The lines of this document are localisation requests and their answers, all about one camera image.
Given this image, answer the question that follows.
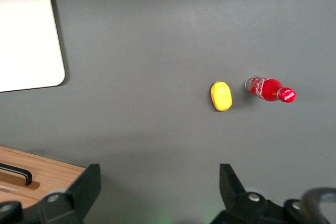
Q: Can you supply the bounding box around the red coke bottle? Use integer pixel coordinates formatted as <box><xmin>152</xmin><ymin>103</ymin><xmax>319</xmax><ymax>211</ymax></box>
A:
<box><xmin>244</xmin><ymin>76</ymin><xmax>297</xmax><ymax>103</ymax></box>

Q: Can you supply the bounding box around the black metal handle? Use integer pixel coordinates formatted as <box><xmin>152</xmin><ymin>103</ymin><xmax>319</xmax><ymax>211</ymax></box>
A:
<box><xmin>0</xmin><ymin>163</ymin><xmax>33</xmax><ymax>186</ymax></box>

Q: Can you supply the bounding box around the yellow lemon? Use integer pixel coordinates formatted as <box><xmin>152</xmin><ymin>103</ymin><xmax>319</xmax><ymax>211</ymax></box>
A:
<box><xmin>211</xmin><ymin>80</ymin><xmax>233</xmax><ymax>112</ymax></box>

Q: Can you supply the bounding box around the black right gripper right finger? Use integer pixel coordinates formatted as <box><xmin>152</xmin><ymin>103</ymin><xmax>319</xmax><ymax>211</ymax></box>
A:
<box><xmin>209</xmin><ymin>163</ymin><xmax>336</xmax><ymax>224</ymax></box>

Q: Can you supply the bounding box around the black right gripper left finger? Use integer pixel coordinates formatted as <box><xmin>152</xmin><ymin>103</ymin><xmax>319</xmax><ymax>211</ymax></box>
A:
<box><xmin>0</xmin><ymin>163</ymin><xmax>102</xmax><ymax>224</ymax></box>

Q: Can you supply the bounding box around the white rectangular tray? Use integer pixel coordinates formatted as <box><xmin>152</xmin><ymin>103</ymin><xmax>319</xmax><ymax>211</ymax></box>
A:
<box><xmin>0</xmin><ymin>0</ymin><xmax>66</xmax><ymax>93</ymax></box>

